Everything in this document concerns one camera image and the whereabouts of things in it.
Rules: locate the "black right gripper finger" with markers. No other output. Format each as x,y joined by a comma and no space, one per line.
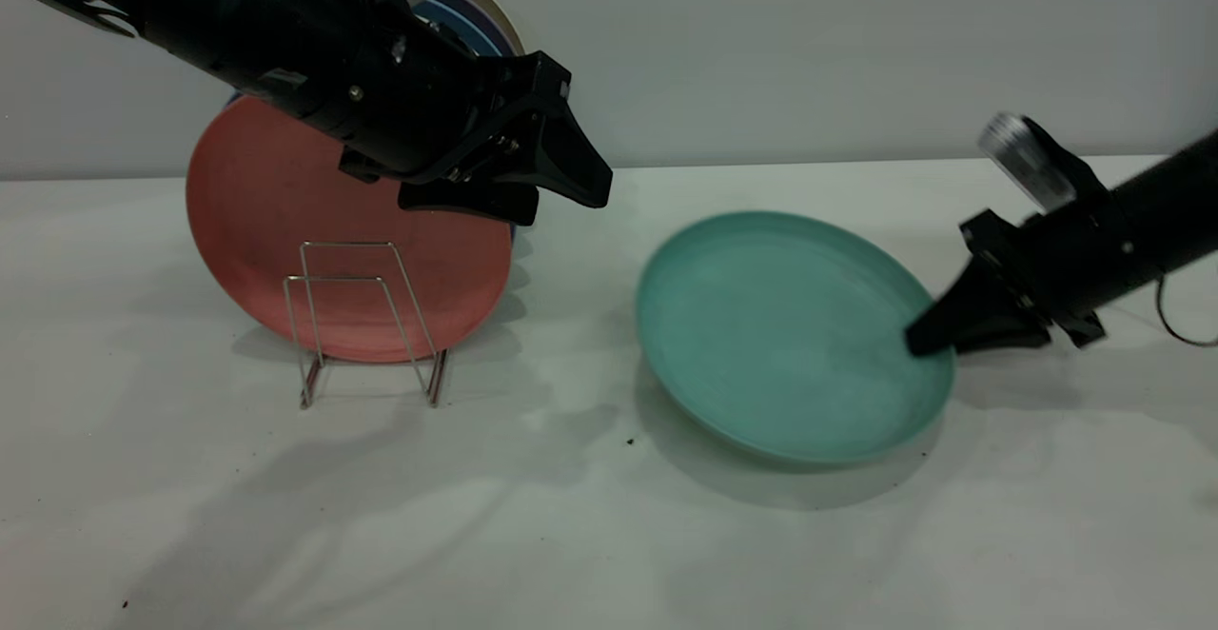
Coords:
966,311
1018,337

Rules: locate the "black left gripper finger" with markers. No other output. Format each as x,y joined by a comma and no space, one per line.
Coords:
571,168
476,199

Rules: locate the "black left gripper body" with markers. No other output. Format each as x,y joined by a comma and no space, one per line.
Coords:
457,116

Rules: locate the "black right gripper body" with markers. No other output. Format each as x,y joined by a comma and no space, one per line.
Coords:
1032,268

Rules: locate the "green round plate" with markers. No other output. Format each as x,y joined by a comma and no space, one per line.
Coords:
780,335

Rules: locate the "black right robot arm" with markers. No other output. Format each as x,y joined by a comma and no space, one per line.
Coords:
1161,221

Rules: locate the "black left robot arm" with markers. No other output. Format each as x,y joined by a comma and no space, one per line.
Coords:
238,11

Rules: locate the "teal blue plate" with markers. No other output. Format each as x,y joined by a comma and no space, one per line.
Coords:
447,21

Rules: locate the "purple-rimmed navy plate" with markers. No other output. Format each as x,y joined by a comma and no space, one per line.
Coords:
481,21

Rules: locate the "olive beige plate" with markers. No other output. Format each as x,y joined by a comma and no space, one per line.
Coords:
504,21

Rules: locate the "pink round plate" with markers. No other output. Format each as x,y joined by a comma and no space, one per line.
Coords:
257,221

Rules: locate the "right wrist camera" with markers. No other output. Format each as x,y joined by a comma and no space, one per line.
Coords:
1032,164

